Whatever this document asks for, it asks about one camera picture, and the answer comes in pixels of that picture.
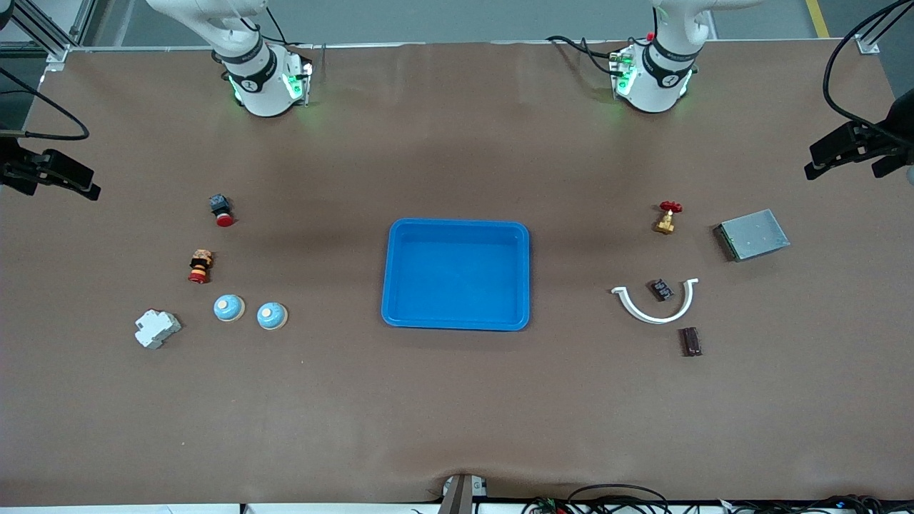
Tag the aluminium frame strut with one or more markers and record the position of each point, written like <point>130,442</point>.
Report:
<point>870,43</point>
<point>43,32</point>

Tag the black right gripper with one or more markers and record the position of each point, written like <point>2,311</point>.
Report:
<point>14,170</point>

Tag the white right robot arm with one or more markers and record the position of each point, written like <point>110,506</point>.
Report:
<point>260,93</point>

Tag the white circuit breaker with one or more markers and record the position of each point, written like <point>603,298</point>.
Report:
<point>157,328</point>

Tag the silver metal power module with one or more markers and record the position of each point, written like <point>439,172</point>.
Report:
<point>753,235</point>

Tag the red emergency stop button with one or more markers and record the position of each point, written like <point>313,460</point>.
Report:
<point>224,219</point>

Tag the blue dome call bell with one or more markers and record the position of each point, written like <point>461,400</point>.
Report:
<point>229,308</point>
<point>272,315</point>

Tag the grey metal bracket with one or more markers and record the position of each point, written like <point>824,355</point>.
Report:
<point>458,494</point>

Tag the long brown electrolytic capacitor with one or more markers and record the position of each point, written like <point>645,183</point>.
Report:
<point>690,342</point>

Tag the red yellow black pushbutton switch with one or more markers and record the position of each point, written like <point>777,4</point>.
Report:
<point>201,268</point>

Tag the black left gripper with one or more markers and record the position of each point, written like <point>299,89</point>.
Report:
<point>894,133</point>

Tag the blue plastic tray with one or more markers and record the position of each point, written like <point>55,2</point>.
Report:
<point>457,278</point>

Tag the brown table mat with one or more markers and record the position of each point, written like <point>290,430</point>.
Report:
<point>457,414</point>

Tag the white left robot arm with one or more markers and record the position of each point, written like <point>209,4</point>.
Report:
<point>653,93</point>

